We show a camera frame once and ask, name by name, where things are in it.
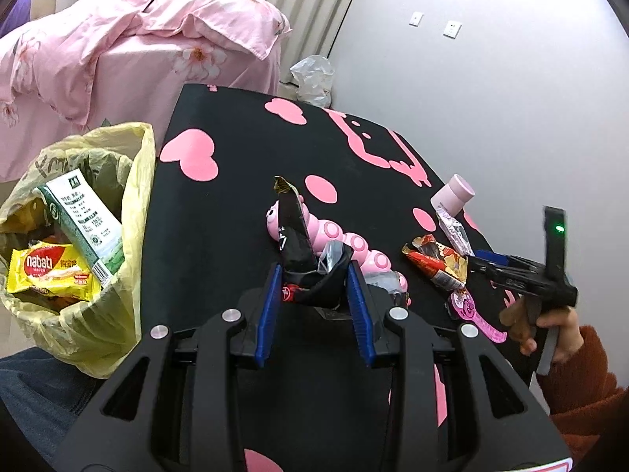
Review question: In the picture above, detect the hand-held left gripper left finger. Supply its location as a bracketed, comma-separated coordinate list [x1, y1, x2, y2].
[51, 262, 284, 472]

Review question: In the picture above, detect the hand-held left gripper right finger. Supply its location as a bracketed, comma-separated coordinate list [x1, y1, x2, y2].
[345, 258, 578, 472]

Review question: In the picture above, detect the red gold snack wrapper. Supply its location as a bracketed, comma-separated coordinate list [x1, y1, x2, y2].
[402, 234, 475, 290]

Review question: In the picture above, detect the black snack wrapper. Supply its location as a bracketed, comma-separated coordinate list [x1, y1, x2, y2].
[272, 175, 355, 316]

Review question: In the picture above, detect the yellow plastic bag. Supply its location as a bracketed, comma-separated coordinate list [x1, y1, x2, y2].
[0, 122, 157, 380]

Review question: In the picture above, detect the green white milk carton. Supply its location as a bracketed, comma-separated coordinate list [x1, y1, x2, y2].
[30, 170, 123, 287]

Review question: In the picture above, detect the yellow wafer packet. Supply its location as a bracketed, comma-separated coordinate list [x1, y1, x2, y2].
[6, 241, 102, 304]

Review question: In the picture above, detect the person's right forearm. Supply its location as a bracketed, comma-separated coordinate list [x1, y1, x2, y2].
[535, 324, 629, 459]

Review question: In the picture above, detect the person's right hand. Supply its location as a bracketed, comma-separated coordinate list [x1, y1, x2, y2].
[498, 297, 587, 365]

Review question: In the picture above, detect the pink lollipop-shaped wrapper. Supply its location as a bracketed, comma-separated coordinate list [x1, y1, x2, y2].
[449, 288, 508, 344]

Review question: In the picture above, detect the pink caterpillar toy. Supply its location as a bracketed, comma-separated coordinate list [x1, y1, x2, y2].
[265, 197, 412, 306]

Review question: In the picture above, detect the black pink-patterned table cover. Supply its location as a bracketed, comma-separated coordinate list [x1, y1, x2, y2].
[132, 83, 547, 472]

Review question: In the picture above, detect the person's denim-clad leg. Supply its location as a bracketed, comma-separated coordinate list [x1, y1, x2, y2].
[0, 347, 107, 464]

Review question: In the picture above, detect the clear plastic bag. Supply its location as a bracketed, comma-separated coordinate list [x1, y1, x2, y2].
[289, 55, 335, 109]

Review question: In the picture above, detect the pink floral bedding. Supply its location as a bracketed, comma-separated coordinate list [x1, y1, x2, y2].
[0, 0, 294, 184]

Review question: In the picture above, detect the purple cloth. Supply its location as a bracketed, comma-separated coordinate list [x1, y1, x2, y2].
[0, 0, 36, 36]

